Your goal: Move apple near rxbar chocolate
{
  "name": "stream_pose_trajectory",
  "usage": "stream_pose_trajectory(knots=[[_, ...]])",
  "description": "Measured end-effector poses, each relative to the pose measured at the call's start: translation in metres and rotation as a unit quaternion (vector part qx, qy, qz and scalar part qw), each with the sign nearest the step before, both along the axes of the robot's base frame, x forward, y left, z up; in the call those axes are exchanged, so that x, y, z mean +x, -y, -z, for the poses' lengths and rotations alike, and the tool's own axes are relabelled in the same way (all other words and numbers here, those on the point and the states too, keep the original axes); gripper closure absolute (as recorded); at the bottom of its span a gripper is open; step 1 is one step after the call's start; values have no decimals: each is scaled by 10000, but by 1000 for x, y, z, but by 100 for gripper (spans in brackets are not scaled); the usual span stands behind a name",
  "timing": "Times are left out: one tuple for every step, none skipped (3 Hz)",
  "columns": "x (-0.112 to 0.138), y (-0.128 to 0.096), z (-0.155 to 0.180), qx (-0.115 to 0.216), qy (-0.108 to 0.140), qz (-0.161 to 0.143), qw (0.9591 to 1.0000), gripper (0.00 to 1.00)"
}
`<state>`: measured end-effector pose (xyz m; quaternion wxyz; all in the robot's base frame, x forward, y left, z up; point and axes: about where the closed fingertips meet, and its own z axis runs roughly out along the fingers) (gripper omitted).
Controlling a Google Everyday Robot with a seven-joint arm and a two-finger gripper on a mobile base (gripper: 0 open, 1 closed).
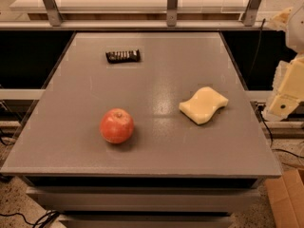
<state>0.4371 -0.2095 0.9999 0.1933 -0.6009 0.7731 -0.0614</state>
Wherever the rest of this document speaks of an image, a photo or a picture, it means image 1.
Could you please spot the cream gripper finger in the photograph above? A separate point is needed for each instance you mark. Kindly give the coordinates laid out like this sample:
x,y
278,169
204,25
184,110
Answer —
x,y
288,90
280,20

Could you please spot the red apple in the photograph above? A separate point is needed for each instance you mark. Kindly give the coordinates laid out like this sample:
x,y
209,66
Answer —
x,y
116,126

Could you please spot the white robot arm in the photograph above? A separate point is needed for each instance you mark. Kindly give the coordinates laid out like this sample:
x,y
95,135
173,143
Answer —
x,y
294,33

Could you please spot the yellow wavy sponge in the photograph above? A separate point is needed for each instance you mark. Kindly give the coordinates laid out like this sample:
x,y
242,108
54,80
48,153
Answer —
x,y
203,105

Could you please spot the brown cardboard box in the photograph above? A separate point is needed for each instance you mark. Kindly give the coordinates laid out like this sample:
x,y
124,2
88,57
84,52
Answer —
x,y
286,197

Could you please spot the metal frame rail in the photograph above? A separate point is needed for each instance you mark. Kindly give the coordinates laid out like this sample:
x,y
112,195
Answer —
x,y
138,14

